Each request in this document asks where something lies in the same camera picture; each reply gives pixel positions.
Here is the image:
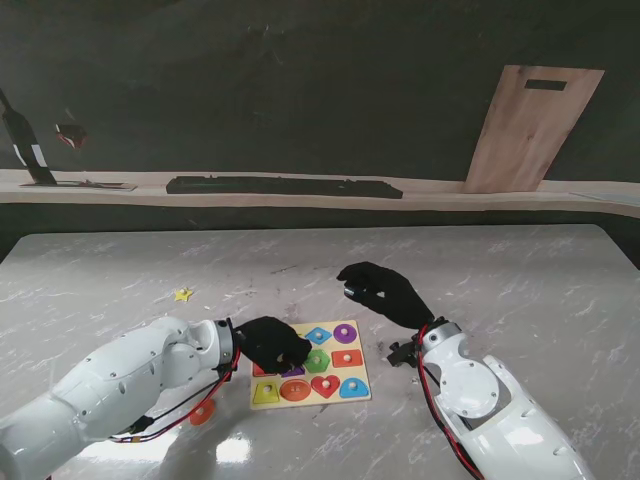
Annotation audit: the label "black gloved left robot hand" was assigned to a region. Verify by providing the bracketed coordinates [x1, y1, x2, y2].
[234, 315, 314, 375]

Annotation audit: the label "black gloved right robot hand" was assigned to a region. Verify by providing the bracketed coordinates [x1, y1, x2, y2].
[336, 261, 436, 331]

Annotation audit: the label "yellow trapezoid puzzle piece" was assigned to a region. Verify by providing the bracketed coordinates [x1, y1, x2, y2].
[252, 382, 282, 407]

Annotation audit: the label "red heart puzzle piece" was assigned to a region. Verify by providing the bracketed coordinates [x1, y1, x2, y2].
[310, 375, 342, 400]

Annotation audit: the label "wooden shape puzzle board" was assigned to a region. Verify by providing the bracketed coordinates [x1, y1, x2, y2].
[249, 320, 374, 412]

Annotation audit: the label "orange rectangle puzzle piece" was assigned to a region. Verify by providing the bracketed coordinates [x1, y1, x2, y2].
[330, 349, 363, 369]

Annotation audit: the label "blue dome puzzle piece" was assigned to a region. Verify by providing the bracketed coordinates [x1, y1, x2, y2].
[339, 378, 369, 400]

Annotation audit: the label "orange oval puzzle piece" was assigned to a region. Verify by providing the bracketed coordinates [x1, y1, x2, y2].
[188, 398, 217, 427]

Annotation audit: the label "wooden cutting board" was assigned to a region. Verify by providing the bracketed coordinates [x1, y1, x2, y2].
[460, 64, 606, 195]

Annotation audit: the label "long wooden shelf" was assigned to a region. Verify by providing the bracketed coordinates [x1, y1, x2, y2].
[0, 168, 640, 219]

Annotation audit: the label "black keyboard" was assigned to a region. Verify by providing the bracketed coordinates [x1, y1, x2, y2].
[165, 174, 404, 200]

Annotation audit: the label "thin flat wooden plate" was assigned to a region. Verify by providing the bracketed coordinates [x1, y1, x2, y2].
[19, 179, 139, 192]

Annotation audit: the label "black bottle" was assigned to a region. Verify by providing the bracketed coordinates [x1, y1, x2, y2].
[0, 88, 59, 186]

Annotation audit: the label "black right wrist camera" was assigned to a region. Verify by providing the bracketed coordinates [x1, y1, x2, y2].
[385, 339, 421, 370]

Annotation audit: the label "left arm red black cables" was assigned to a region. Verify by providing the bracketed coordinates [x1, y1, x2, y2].
[107, 344, 242, 445]

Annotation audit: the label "arm red black cables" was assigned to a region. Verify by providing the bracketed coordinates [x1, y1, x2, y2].
[107, 344, 242, 445]
[417, 329, 484, 480]

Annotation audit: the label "right arm red black cables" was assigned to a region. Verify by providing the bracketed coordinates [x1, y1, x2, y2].
[417, 329, 484, 480]

